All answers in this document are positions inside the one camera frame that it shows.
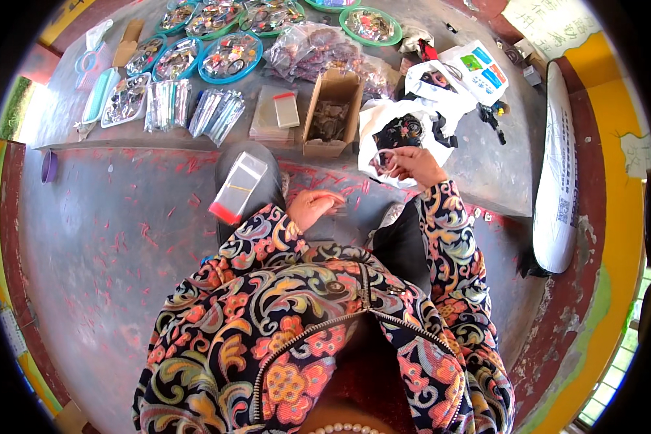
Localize white plastic bag with black items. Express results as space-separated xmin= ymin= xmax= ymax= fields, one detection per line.
xmin=358 ymin=99 xmax=459 ymax=190

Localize teal rectangular basket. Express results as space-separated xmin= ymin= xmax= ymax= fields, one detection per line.
xmin=81 ymin=68 xmax=121 ymax=125

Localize clear hair ring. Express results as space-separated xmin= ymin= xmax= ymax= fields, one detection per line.
xmin=371 ymin=149 xmax=399 ymax=176

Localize bundle of long clear packets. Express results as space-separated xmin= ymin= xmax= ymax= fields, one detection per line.
xmin=188 ymin=88 xmax=246 ymax=147
xmin=144 ymin=78 xmax=192 ymax=133

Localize white rectangular tray of accessories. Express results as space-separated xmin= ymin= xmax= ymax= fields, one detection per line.
xmin=100 ymin=72 xmax=153 ymax=129

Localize person's body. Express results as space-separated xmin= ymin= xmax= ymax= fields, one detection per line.
xmin=132 ymin=244 xmax=516 ymax=434

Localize purple plastic bowl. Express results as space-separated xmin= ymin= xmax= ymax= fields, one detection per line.
xmin=41 ymin=149 xmax=59 ymax=184

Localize white paper sign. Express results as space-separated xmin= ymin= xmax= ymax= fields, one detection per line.
xmin=502 ymin=0 xmax=603 ymax=60

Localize person's right hand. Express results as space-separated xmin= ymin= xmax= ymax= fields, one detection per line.
xmin=382 ymin=145 xmax=450 ymax=190

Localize stack of red-edged clear packets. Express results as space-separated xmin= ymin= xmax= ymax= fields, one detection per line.
xmin=208 ymin=151 xmax=269 ymax=226

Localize black hair accessories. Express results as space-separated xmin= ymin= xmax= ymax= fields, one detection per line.
xmin=477 ymin=100 xmax=511 ymax=146

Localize small red-topped clear bag stack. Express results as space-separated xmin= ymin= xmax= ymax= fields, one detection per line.
xmin=273 ymin=91 xmax=301 ymax=129

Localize long white printed sack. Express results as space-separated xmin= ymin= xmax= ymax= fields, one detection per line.
xmin=532 ymin=60 xmax=578 ymax=275

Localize blue round tray of accessories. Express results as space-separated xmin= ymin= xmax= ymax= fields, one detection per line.
xmin=152 ymin=36 xmax=204 ymax=82
xmin=198 ymin=31 xmax=264 ymax=85
xmin=126 ymin=34 xmax=168 ymax=77

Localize person's left hand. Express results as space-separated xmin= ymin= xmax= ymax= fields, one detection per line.
xmin=288 ymin=189 xmax=348 ymax=234

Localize dark hair ties heap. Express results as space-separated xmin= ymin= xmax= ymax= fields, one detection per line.
xmin=309 ymin=100 xmax=350 ymax=143

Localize brown cardboard scrap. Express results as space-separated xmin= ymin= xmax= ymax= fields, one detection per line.
xmin=54 ymin=400 xmax=90 ymax=434

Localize open cardboard box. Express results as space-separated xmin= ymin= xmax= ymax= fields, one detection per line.
xmin=302 ymin=69 xmax=365 ymax=159

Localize crumpled clear plastic bag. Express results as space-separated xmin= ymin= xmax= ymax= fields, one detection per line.
xmin=86 ymin=19 xmax=115 ymax=52

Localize pink and blue plastic basket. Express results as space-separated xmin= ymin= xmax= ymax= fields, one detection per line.
xmin=75 ymin=41 xmax=115 ymax=92

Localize pile of bagged hair ties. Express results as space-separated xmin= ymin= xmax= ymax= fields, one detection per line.
xmin=263 ymin=22 xmax=402 ymax=101

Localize folded cardboard piece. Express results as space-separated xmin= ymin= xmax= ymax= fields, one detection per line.
xmin=112 ymin=19 xmax=146 ymax=68

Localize crumpled white cloth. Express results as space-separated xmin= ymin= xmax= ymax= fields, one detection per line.
xmin=399 ymin=24 xmax=435 ymax=54

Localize flat stack of clear bags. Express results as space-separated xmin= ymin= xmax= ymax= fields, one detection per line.
xmin=248 ymin=84 xmax=299 ymax=148

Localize white bag with coloured print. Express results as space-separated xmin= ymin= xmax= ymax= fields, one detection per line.
xmin=439 ymin=39 xmax=510 ymax=106

